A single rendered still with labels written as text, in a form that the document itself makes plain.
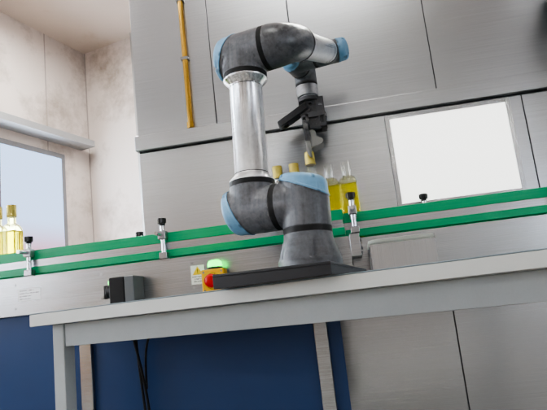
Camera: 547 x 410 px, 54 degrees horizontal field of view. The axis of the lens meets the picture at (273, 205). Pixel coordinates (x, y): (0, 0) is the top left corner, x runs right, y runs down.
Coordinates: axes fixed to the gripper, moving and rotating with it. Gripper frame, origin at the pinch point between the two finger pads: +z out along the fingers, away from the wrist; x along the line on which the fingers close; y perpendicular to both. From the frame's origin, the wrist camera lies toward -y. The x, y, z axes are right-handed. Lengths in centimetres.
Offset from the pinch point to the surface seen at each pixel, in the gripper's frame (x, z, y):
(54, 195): 266, -70, -240
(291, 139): 12.4, -10.3, -6.4
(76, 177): 296, -92, -233
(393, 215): -4.3, 24.9, 24.2
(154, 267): -14, 33, -52
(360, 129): 11.9, -9.9, 18.8
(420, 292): -63, 49, 21
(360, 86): 14.8, -27.2, 21.3
